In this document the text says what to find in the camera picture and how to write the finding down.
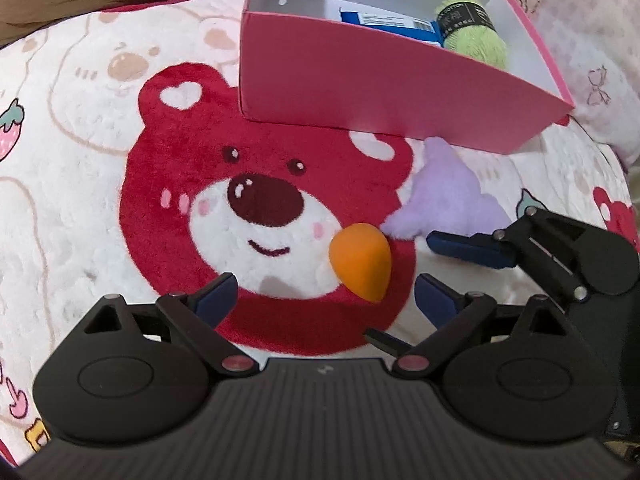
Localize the bear printed blanket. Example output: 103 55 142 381
0 0 640 466

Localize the blue wipes packet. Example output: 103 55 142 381
335 5 445 47

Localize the orange makeup sponge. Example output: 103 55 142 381
328 223 395 303

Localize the pink cardboard box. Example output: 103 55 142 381
238 0 575 155

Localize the green yarn ball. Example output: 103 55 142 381
432 0 511 71

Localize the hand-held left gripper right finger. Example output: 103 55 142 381
391 274 571 377

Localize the purple plush toy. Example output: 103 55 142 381
382 136 513 241

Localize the pink patterned pillow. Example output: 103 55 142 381
465 0 640 166

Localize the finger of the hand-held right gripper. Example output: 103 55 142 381
426 208 588 303
364 329 413 357

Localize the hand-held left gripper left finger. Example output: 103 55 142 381
82 272 261 377

